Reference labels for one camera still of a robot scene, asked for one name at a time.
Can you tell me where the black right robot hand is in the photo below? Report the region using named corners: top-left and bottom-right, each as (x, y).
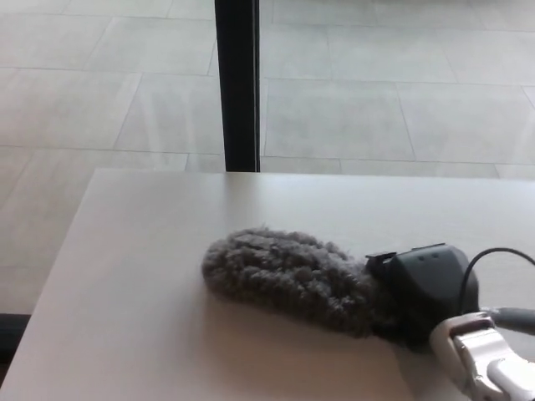
top-left (364, 245), bottom-right (480, 354)

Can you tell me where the grey fluffy microfibre duster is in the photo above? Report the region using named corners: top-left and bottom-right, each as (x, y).
top-left (201, 224), bottom-right (535, 340)

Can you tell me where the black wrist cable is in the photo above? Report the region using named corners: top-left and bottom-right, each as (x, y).
top-left (459, 247), bottom-right (535, 313)

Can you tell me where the black vertical frame post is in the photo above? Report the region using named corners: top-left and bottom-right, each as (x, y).
top-left (213, 0), bottom-right (262, 173)

